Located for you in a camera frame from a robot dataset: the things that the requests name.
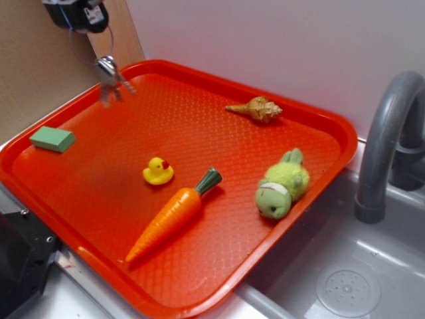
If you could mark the yellow rubber duck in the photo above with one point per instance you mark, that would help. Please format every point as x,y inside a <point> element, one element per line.
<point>158,172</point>

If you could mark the orange plastic carrot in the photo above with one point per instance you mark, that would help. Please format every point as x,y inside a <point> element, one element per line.
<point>177,212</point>

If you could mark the grey toy faucet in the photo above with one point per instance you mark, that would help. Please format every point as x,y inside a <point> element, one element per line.
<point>394,151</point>

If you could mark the grey toy sink basin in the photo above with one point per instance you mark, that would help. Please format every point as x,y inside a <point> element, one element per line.
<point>330,265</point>

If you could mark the tan spiral seashell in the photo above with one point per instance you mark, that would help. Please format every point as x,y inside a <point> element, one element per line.
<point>259,109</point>

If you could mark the black octagonal camera mount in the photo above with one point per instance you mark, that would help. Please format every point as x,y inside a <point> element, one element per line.
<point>28,249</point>

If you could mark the silver keys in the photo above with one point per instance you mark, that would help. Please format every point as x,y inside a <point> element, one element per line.
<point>110,77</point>

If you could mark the green rectangular block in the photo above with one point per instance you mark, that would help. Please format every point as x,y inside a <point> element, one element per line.
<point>52,139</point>

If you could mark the red plastic tray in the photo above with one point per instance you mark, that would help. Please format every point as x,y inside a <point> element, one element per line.
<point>94,196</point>

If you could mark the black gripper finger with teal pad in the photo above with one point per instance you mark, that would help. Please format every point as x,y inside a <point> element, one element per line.
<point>80,16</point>

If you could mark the green plush toy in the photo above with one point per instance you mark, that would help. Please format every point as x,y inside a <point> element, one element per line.
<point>284,184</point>

